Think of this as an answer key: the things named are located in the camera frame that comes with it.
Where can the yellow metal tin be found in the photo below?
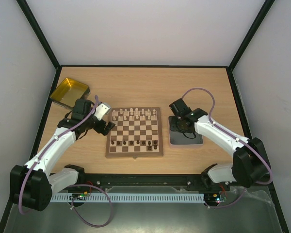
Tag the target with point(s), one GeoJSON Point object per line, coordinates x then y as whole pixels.
{"type": "Point", "coordinates": [68, 91]}

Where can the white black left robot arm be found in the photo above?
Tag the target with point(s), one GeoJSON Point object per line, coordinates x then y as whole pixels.
{"type": "Point", "coordinates": [44, 161]}

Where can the white queen piece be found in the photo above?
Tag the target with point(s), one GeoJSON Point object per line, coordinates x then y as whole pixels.
{"type": "Point", "coordinates": [131, 111]}

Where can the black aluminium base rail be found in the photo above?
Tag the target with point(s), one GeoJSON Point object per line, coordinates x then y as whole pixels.
{"type": "Point", "coordinates": [145, 180]}

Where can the right control circuit board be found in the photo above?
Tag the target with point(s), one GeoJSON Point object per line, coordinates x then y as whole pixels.
{"type": "Point", "coordinates": [214, 198]}

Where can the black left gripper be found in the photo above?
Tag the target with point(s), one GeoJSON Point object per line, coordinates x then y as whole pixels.
{"type": "Point", "coordinates": [107, 129]}

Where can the wooden chess board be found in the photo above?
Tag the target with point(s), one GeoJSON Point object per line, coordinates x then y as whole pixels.
{"type": "Point", "coordinates": [145, 126]}

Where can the white slotted cable duct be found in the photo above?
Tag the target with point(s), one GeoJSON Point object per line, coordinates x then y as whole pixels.
{"type": "Point", "coordinates": [133, 198]}

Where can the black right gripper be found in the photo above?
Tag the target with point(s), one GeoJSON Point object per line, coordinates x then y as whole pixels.
{"type": "Point", "coordinates": [182, 124]}

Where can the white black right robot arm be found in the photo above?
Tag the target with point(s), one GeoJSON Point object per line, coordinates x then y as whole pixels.
{"type": "Point", "coordinates": [249, 163]}

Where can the black enclosure frame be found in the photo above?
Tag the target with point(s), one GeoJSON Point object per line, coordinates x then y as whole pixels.
{"type": "Point", "coordinates": [229, 69]}

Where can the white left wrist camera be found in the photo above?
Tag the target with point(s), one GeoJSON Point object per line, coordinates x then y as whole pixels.
{"type": "Point", "coordinates": [102, 110]}

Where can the control circuit board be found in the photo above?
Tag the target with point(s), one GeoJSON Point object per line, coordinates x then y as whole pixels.
{"type": "Point", "coordinates": [214, 198]}
{"type": "Point", "coordinates": [80, 196]}

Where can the left control circuit board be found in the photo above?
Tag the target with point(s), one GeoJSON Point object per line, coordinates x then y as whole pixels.
{"type": "Point", "coordinates": [80, 196]}

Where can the silver metal tin tray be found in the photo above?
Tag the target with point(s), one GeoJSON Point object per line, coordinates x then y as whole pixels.
{"type": "Point", "coordinates": [180, 140]}

